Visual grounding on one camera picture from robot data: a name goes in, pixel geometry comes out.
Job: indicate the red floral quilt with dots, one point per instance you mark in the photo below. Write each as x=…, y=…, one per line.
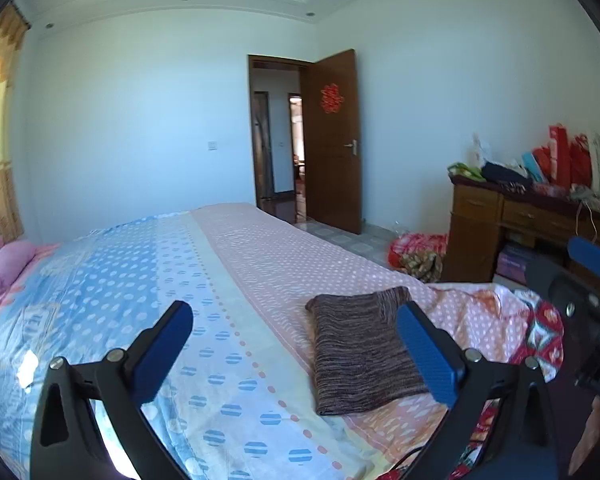
x=540, y=325

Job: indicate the person's right hand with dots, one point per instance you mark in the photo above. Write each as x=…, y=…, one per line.
x=587, y=437

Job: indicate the white paper bag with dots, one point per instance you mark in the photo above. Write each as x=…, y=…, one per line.
x=480, y=150

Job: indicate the brown wooden door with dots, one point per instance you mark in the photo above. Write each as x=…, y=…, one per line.
x=335, y=175

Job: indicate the purple box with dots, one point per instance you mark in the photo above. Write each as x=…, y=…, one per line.
x=512, y=265

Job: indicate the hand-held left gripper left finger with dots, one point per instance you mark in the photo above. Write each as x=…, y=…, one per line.
x=165, y=350

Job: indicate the wooden desk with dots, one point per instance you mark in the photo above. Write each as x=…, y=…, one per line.
x=472, y=230

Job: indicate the dotted bed sheet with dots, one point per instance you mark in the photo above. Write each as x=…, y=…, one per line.
x=230, y=285

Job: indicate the tall red gift bag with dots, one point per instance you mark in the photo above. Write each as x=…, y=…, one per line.
x=560, y=155

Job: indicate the pink pillow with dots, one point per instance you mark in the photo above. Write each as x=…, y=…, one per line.
x=5, y=260

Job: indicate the green packet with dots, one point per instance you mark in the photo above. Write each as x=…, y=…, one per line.
x=465, y=170

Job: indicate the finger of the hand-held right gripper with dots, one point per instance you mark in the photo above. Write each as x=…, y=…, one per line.
x=592, y=260

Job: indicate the red door decoration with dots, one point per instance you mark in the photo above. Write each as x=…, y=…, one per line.
x=331, y=98

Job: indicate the red patterned bag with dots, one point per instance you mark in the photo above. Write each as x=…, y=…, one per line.
x=415, y=252

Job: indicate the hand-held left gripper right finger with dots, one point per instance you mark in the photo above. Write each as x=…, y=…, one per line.
x=425, y=355

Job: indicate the dark folded clothes on desk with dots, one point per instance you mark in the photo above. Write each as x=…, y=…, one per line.
x=502, y=172

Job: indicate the wooden door frame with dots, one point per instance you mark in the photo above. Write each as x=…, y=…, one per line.
x=252, y=135

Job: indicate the brown knit sweater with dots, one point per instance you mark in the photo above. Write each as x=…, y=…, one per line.
x=360, y=350

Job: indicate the small red gift bag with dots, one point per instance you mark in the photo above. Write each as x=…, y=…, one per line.
x=541, y=157

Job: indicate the teal box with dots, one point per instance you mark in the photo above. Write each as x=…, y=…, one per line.
x=532, y=166

